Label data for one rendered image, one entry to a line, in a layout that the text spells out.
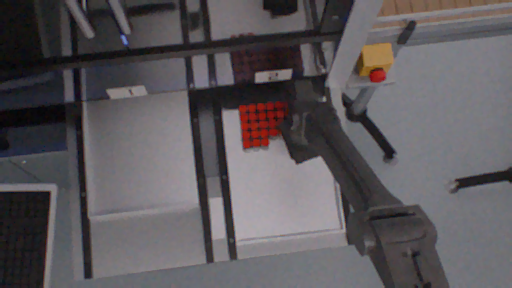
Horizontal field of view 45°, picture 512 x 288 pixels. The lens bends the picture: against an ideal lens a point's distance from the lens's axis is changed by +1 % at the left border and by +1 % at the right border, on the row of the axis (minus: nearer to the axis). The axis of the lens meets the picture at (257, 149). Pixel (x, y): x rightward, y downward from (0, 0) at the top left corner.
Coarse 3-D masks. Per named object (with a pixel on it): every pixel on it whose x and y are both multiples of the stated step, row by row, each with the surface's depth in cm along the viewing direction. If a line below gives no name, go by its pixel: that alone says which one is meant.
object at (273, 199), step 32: (224, 128) 151; (256, 160) 152; (288, 160) 153; (320, 160) 153; (256, 192) 150; (288, 192) 150; (320, 192) 151; (256, 224) 148; (288, 224) 148; (320, 224) 149
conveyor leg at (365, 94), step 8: (392, 48) 176; (400, 48) 176; (368, 88) 207; (376, 88) 208; (360, 96) 217; (368, 96) 214; (352, 104) 231; (360, 104) 223; (352, 112) 234; (360, 112) 231
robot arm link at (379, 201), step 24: (312, 120) 112; (336, 120) 112; (312, 144) 113; (336, 144) 105; (336, 168) 102; (360, 168) 98; (360, 192) 93; (384, 192) 92; (360, 216) 88; (384, 216) 90; (360, 240) 86
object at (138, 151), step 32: (160, 96) 156; (96, 128) 154; (128, 128) 154; (160, 128) 154; (96, 160) 151; (128, 160) 152; (160, 160) 152; (192, 160) 151; (96, 192) 149; (128, 192) 150; (160, 192) 150; (192, 192) 150
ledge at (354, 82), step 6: (354, 66) 160; (354, 72) 159; (390, 72) 159; (354, 78) 159; (360, 78) 159; (366, 78) 159; (390, 78) 159; (348, 84) 158; (354, 84) 158; (360, 84) 158; (366, 84) 158; (372, 84) 159; (378, 84) 159; (384, 84) 160; (390, 84) 160
